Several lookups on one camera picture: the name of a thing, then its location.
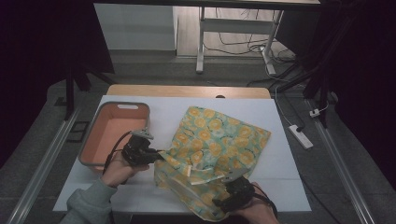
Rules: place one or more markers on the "metal floor rail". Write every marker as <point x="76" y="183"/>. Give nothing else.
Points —
<point x="43" y="165"/>
<point x="342" y="168"/>

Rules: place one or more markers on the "white table cover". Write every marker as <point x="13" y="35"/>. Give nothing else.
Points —
<point x="280" y="161"/>

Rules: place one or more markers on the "white power strip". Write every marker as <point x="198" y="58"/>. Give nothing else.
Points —
<point x="301" y="137"/>

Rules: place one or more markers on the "dark curtain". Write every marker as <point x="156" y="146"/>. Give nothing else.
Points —
<point x="364" y="77"/>
<point x="37" y="56"/>

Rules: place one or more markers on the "black stand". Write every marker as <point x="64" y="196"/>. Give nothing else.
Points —
<point x="70" y="93"/>
<point x="323" y="102"/>

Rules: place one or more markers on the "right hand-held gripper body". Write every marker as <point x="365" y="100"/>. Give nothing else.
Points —
<point x="238" y="189"/>

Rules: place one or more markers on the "person's right hand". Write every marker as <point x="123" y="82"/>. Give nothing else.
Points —
<point x="258" y="210"/>

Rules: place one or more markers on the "white desk frame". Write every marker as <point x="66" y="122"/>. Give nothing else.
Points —
<point x="233" y="26"/>

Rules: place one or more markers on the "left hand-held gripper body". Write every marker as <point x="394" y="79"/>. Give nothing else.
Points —
<point x="137" y="151"/>

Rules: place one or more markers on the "white plug adapter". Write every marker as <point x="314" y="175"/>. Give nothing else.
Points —
<point x="314" y="113"/>

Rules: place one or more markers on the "person's left hand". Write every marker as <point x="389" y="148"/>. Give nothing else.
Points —
<point x="120" y="169"/>

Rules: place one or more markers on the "white panel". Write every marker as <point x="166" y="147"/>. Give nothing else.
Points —
<point x="137" y="26"/>

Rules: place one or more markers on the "pink and grey basket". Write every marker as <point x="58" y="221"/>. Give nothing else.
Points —
<point x="106" y="137"/>

